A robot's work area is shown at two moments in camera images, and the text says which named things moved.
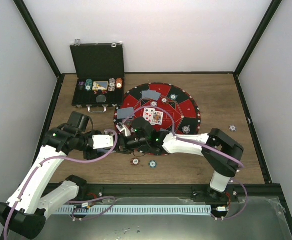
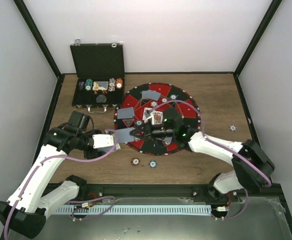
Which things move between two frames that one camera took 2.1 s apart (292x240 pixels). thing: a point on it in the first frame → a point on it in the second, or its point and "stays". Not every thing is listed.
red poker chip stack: [135, 161] stays
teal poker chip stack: [152, 163] stays
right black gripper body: [128, 146] → [160, 132]
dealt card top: [144, 94] stays
